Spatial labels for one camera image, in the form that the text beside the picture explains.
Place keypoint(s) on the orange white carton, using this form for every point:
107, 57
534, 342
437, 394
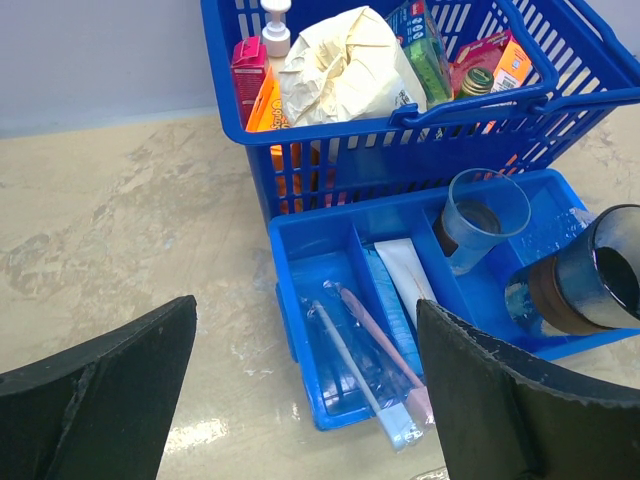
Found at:
500, 54

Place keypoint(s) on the cream paper bag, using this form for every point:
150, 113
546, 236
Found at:
347, 67

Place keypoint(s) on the pink box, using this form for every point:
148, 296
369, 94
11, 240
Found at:
249, 68

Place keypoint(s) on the green glass bottle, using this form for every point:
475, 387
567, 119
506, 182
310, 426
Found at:
478, 81

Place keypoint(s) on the light blue toothpaste tube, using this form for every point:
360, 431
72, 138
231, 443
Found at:
399, 329

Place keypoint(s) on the green sponge package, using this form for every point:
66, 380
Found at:
423, 45

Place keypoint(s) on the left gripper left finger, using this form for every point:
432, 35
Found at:
101, 409

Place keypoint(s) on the blue plastic shopping basket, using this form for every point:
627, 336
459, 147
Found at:
581, 73

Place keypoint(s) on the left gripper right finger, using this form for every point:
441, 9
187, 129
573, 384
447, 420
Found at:
502, 413

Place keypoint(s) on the pink wrapped toothbrush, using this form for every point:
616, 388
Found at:
418, 402

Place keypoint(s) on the white-blue wrapped toothbrush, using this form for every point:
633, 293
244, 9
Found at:
395, 419

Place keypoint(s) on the orange scrub package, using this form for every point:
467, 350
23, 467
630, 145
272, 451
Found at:
267, 115

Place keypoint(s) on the white orange toothpaste tube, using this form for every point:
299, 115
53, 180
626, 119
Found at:
405, 269

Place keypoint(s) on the clear small textured tray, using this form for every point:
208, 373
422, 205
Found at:
552, 232

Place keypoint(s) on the blue compartment organizer bin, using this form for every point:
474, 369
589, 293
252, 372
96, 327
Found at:
312, 247

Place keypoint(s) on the white pump bottle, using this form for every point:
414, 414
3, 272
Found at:
276, 36

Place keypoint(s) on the dark brown banded cup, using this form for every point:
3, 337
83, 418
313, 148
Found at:
589, 286

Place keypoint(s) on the clear blue banded cup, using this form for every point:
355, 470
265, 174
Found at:
483, 208

